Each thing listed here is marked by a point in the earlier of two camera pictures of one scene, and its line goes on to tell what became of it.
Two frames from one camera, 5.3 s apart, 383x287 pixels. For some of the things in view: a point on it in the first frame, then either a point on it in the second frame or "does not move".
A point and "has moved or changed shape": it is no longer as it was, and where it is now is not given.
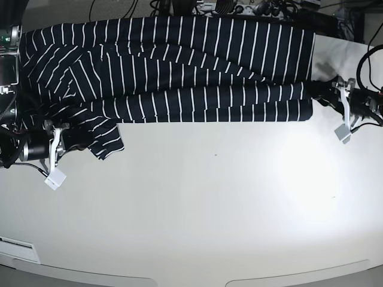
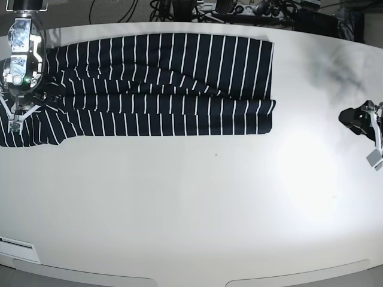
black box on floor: [316, 21] does not move
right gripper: [343, 97] → [366, 119]
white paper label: [18, 249] does not move
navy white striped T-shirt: [95, 75] has moved or changed shape
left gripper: [49, 144] → [17, 89]
